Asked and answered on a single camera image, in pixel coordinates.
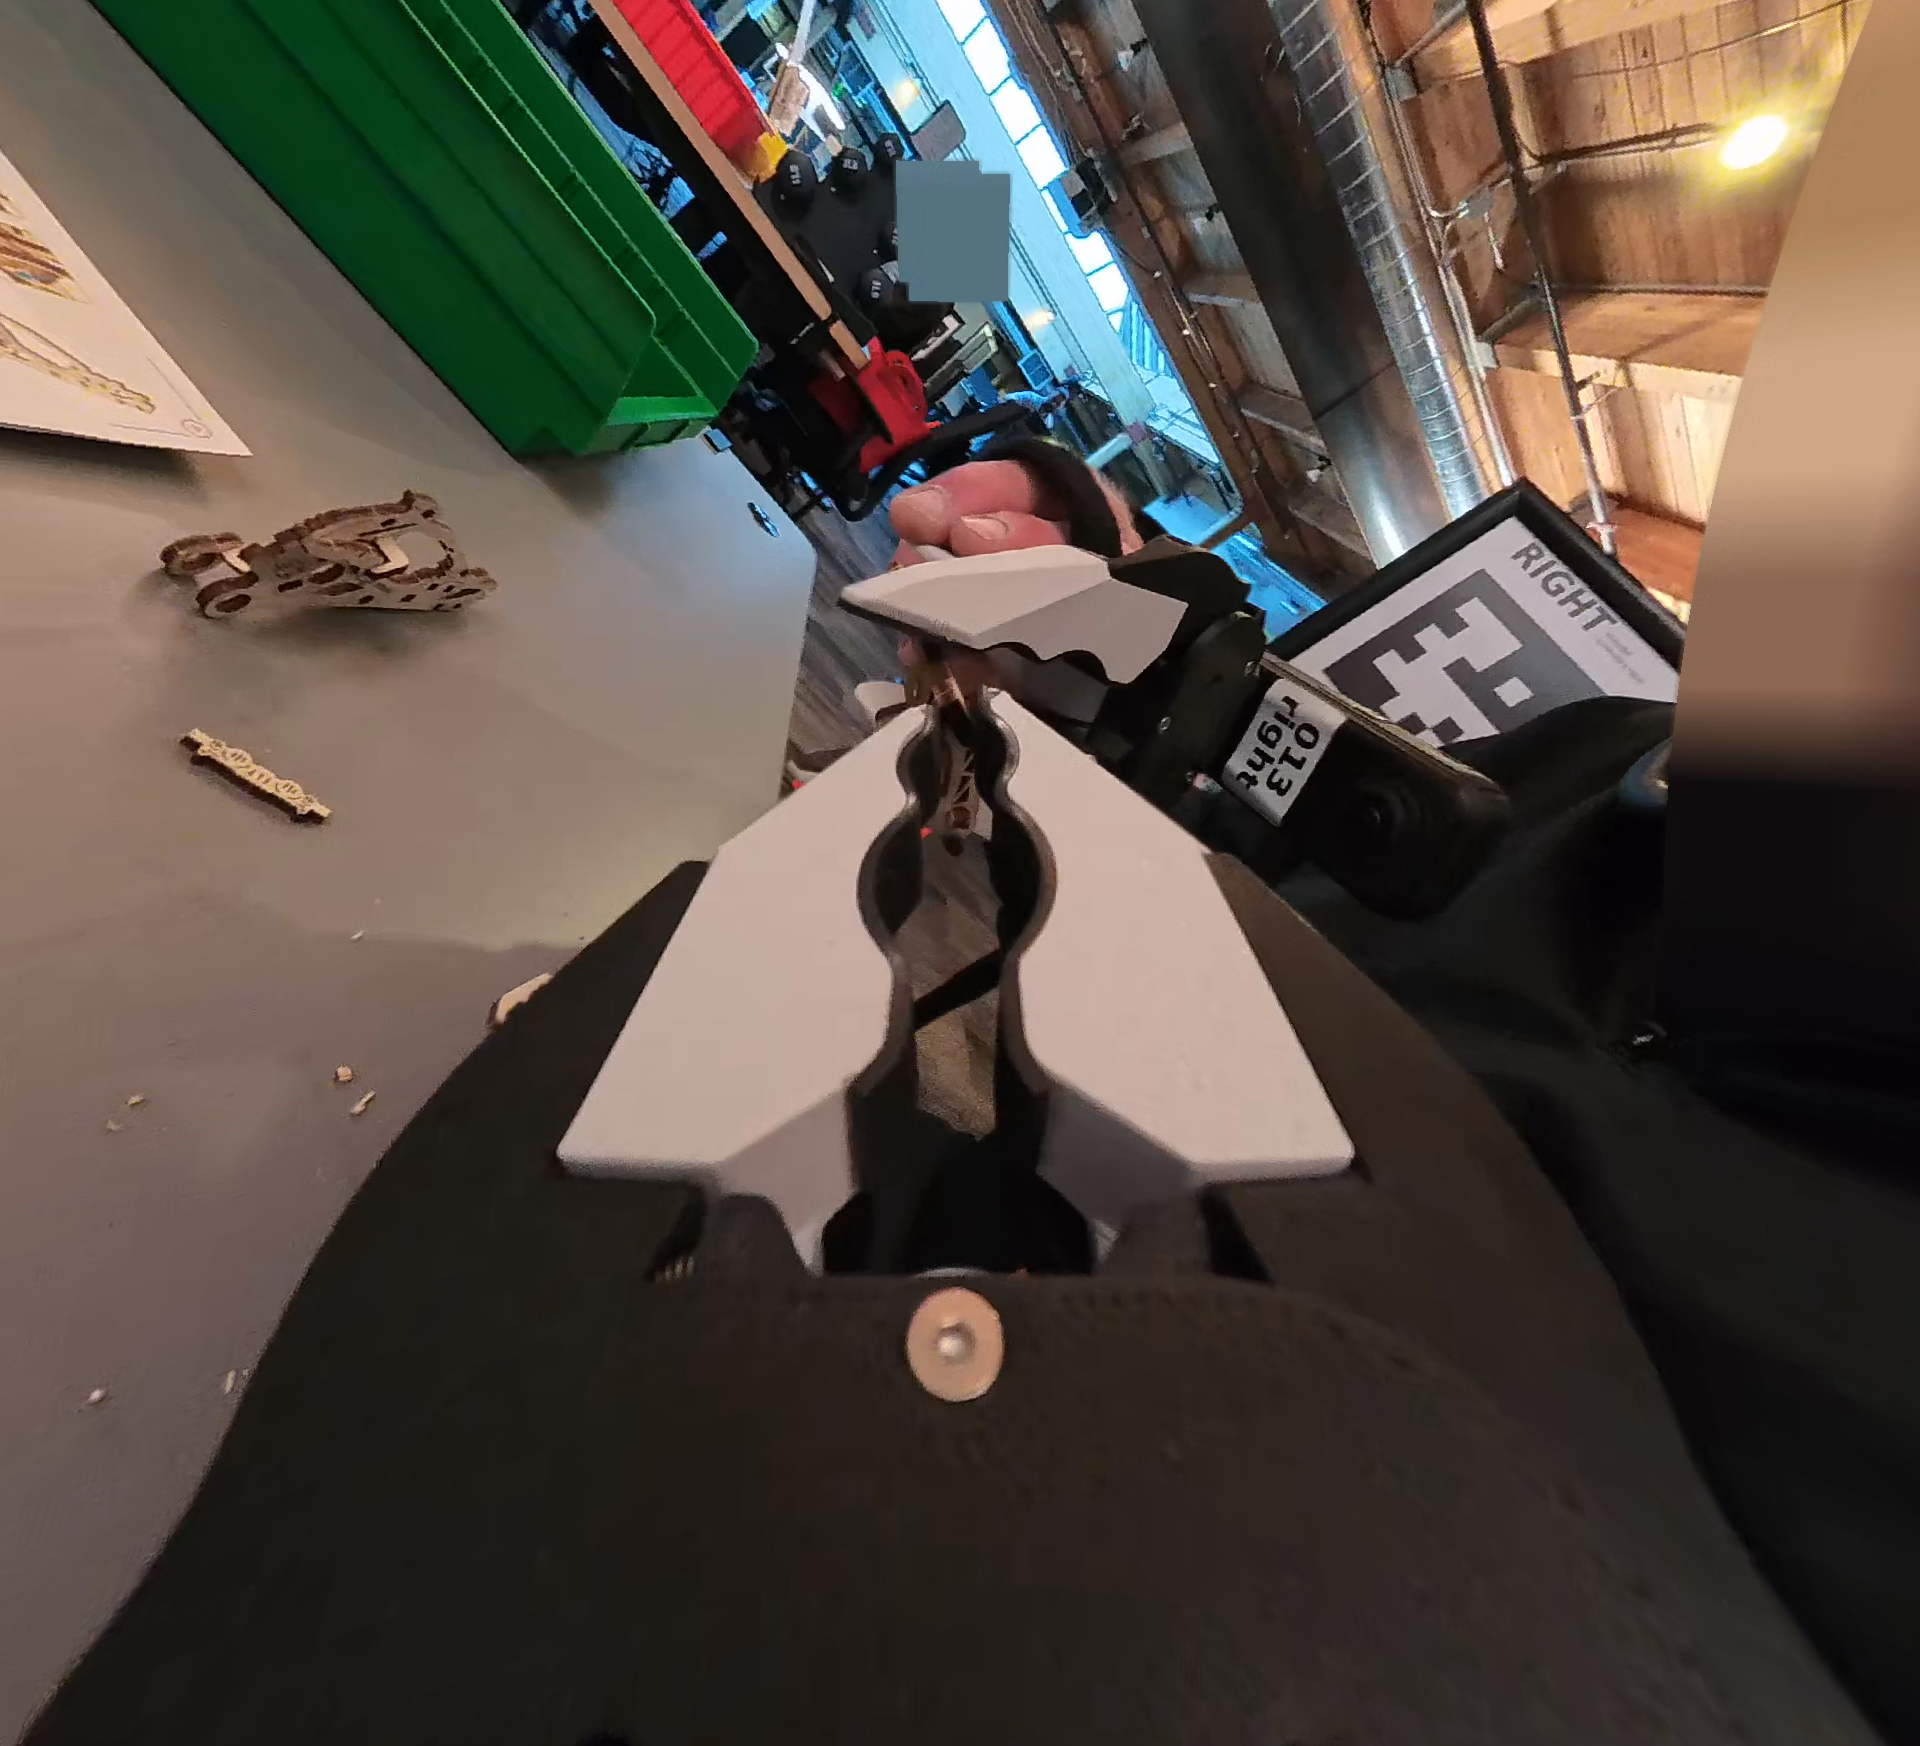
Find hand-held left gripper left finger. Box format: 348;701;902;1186
558;709;940;1271

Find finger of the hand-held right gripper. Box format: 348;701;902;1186
976;656;1152;733
836;543;1190;688

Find red plastic object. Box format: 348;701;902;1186
809;351;938;459

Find open instruction booklet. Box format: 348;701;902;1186
0;150;253;459

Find wooden model assembly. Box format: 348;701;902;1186
897;658;1002;855

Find person's black jacket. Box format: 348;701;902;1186
1274;696;1920;1746

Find person's right hand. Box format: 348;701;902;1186
885;457;1064;573

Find small wooden strip part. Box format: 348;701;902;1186
182;728;332;824

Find wooden model chassis with wheels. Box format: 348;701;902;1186
162;491;496;620

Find silver spiral air duct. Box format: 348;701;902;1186
1200;0;1487;519

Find red plastic bin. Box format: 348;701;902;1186
598;0;781;179

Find wooden workbench top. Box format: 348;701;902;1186
555;0;873;368

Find green plastic bin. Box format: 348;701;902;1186
0;0;759;459

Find black dumbbell rack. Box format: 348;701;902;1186
757;133;902;309

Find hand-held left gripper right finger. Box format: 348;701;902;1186
967;699;1358;1271

